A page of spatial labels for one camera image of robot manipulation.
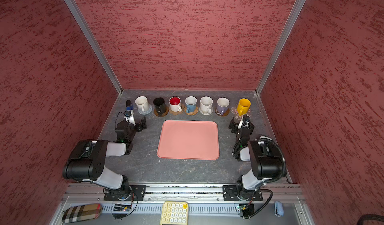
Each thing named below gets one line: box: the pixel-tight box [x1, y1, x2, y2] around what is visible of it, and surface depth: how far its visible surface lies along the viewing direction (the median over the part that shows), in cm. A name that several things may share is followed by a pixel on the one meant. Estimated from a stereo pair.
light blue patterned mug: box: [185, 96, 198, 113], surface depth 103 cm
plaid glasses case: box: [62, 203, 103, 224], surface depth 68 cm
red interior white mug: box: [168, 96, 182, 112], surface depth 106 cm
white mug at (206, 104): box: [200, 96, 214, 114], surface depth 105 cm
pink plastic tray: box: [157, 120, 220, 160], surface depth 96 cm
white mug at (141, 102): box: [134, 96, 149, 112], surface depth 103 cm
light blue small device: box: [274, 200, 284, 217], surface depth 70 cm
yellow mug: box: [237, 98, 251, 116], surface depth 103 cm
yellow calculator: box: [160, 201, 189, 225], surface depth 68 cm
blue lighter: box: [126, 99, 134, 111], surface depth 109 cm
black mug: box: [153, 97, 167, 117], surface depth 103 cm
